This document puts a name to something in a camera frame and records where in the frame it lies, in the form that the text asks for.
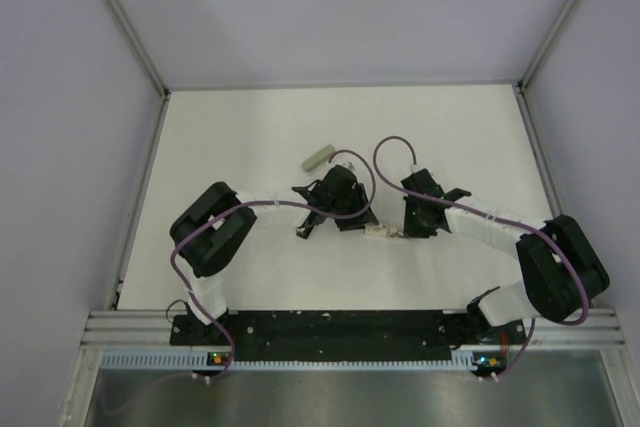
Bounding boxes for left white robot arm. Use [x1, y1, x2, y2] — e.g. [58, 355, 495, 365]
[169, 164, 379, 326]

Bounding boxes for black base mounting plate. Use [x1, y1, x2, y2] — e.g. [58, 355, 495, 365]
[169, 310, 525, 361]

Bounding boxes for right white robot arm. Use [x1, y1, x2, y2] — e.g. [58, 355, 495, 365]
[401, 169, 610, 327]

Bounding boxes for grey slotted cable duct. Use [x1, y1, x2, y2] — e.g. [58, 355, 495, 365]
[100, 350, 478, 372]

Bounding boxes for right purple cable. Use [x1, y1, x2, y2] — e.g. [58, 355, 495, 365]
[373, 135, 591, 381]

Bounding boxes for purple cable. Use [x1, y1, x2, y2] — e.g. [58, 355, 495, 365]
[169, 148, 377, 381]
[373, 135, 591, 381]

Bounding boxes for black stapler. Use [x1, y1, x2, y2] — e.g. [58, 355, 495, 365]
[296, 212, 326, 240]

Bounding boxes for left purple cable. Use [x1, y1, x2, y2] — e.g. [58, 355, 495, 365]
[169, 148, 377, 381]

